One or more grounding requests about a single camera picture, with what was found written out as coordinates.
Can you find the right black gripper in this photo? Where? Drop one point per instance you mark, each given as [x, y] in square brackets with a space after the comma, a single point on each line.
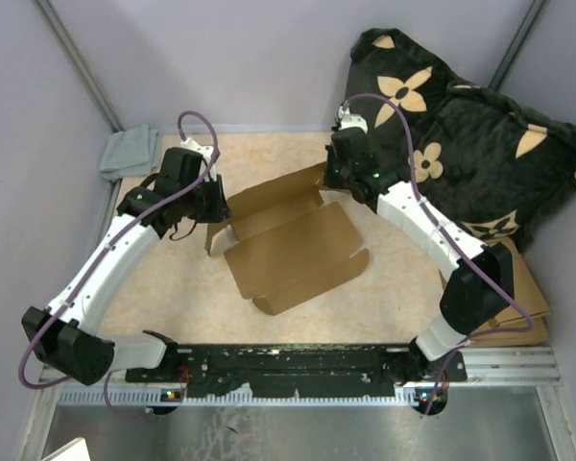
[330, 157]

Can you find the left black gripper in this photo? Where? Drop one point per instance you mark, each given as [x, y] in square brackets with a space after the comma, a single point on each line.
[220, 210]

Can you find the white paper corner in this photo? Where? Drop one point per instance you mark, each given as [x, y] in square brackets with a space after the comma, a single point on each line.
[75, 450]

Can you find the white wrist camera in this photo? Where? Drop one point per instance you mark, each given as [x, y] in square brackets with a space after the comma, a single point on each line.
[347, 120]
[206, 151]

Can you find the aluminium frame rail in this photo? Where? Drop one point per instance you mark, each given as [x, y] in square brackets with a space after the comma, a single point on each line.
[485, 368]

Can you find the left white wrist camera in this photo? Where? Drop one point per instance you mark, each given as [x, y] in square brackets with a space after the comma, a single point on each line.
[206, 151]

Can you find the upper folded cardboard box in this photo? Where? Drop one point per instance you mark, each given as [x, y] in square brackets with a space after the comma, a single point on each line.
[526, 292]

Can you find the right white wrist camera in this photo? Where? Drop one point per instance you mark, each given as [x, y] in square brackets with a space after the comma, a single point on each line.
[347, 120]

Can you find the grey folded cloth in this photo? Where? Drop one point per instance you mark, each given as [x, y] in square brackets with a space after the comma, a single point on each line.
[131, 153]

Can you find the black flower pattern cushion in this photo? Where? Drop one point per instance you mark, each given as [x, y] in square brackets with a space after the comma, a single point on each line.
[495, 167]

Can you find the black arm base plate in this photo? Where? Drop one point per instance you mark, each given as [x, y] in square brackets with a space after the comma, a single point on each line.
[305, 372]

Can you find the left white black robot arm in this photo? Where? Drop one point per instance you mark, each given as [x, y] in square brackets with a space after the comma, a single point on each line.
[64, 334]

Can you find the brown cardboard box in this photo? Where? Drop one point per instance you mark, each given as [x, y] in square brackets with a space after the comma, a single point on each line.
[291, 246]

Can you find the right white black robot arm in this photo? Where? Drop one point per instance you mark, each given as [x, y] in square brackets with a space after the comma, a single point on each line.
[479, 279]

